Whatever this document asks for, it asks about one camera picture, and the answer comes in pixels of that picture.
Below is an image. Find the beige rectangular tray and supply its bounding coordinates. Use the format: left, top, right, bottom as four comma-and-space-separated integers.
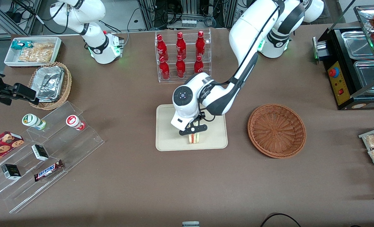
156, 103, 228, 152

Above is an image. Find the aluminium foil tray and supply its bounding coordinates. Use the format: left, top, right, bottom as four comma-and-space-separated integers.
32, 66, 65, 102

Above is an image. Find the light wicker basket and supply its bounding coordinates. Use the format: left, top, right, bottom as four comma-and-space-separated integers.
28, 62, 72, 110

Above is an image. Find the round brown wicker basket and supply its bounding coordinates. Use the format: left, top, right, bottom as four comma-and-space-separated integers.
247, 104, 307, 159

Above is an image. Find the green lid yogurt cup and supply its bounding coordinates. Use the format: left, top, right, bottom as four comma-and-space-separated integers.
22, 113, 47, 131

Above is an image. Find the white rectangular snack bin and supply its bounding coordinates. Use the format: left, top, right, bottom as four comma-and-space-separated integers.
4, 37, 62, 67

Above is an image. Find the clear bag of crackers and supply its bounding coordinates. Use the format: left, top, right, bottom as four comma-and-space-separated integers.
18, 42, 55, 63

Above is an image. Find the red lid yogurt cup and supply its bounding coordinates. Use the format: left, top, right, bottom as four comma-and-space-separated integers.
66, 115, 86, 131

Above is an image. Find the teal snack packet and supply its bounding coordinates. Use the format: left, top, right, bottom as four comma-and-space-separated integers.
11, 40, 33, 50

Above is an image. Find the clear acrylic bottle rack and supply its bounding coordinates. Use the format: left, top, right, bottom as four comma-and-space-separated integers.
155, 28, 212, 83

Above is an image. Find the small black box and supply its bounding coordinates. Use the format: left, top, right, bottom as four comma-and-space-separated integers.
1, 164, 22, 180
31, 144, 49, 161

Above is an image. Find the red cookie box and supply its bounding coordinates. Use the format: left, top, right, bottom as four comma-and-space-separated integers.
0, 131, 25, 168

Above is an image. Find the red cola bottle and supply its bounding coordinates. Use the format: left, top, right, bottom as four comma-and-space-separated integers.
175, 55, 186, 79
156, 34, 169, 61
159, 56, 170, 80
193, 55, 204, 74
176, 32, 187, 59
195, 31, 206, 58

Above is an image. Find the clear acrylic stepped stand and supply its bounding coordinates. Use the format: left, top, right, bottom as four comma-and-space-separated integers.
0, 101, 105, 214

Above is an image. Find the Snickers chocolate bar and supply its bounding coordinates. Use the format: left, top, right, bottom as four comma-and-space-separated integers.
34, 160, 64, 182

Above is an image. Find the black food warmer appliance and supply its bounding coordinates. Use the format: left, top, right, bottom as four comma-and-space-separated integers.
312, 4, 374, 111

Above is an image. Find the steel food pan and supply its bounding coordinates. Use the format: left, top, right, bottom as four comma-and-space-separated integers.
353, 60, 374, 95
341, 30, 374, 60

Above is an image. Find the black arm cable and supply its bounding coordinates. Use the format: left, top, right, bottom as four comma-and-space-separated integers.
198, 0, 285, 123

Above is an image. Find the black floor cable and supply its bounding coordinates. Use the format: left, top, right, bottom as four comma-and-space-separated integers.
260, 213, 302, 227

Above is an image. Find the grey wire snack tray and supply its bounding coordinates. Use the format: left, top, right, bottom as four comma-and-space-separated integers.
359, 125, 374, 193

